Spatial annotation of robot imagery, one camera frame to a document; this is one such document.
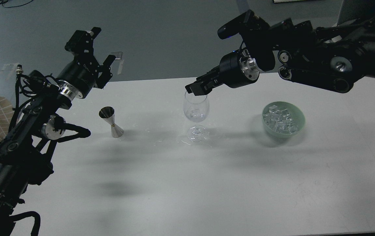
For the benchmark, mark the clear ice cube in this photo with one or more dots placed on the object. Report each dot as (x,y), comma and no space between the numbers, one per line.
(195,114)

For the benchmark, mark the green bowl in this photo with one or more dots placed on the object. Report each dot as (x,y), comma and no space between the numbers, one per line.
(296,113)

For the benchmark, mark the white office chair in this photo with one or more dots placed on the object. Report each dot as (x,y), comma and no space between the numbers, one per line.
(353,9)

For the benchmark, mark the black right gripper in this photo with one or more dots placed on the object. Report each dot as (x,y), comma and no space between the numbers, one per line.
(236,69)

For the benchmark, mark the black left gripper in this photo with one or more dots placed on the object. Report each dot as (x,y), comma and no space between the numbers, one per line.
(78,78)

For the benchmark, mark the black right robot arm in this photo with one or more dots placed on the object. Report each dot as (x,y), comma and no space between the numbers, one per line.
(331,58)

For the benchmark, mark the pile of clear ice cubes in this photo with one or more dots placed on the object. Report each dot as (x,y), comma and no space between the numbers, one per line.
(280,120)

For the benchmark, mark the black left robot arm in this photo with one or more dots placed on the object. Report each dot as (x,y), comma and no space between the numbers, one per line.
(36,128)

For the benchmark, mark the clear wine glass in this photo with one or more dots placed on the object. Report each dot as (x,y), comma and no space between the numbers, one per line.
(197,132)

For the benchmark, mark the steel double jigger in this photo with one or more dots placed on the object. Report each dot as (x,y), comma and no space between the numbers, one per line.
(108,115)

